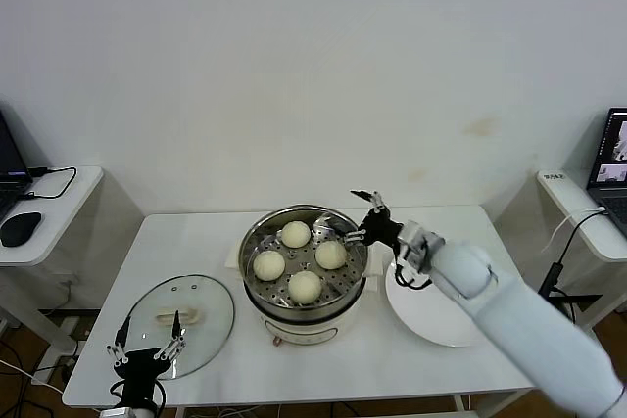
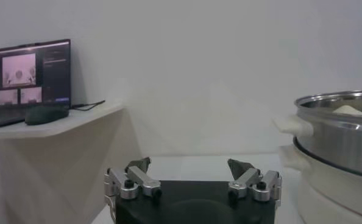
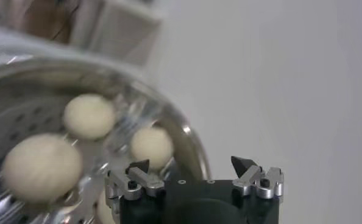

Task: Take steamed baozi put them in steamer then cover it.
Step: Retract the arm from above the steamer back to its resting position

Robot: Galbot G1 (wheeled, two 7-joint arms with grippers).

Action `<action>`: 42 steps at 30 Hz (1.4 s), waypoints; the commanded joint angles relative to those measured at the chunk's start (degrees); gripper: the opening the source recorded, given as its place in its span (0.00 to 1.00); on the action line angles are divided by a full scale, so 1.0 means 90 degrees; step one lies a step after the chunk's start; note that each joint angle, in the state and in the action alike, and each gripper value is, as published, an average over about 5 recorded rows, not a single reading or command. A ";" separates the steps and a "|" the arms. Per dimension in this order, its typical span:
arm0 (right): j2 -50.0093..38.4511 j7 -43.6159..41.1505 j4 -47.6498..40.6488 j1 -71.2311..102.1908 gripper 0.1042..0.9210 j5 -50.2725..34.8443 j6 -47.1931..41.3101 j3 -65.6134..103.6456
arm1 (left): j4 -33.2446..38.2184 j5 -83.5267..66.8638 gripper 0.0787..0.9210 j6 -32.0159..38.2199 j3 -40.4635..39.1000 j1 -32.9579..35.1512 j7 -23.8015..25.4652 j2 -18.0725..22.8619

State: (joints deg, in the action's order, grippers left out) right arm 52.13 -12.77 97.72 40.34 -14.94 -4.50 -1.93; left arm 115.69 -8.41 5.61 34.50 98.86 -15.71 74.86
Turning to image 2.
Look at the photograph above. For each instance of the black computer mouse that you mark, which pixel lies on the black computer mouse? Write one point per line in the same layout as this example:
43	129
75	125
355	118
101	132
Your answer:
45	115

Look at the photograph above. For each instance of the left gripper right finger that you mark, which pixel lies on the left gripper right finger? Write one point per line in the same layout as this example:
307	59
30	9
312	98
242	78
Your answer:
248	179

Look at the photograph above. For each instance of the white steamed baozi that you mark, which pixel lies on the white steamed baozi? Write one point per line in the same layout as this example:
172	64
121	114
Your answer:
349	110

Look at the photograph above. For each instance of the white side table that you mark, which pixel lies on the white side table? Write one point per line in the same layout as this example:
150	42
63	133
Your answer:
82	117

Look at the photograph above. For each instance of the stainless steel steamer basket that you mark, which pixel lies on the stainless steel steamer basket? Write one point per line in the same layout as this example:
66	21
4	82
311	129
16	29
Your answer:
339	146

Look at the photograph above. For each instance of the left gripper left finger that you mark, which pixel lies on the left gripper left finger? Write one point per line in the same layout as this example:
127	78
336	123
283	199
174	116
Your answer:
141	179

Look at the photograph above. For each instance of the cream electric cooking pot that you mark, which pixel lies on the cream electric cooking pot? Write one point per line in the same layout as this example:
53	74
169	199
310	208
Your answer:
330	198

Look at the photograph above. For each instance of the black laptop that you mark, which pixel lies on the black laptop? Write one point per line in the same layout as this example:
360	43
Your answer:
54	74

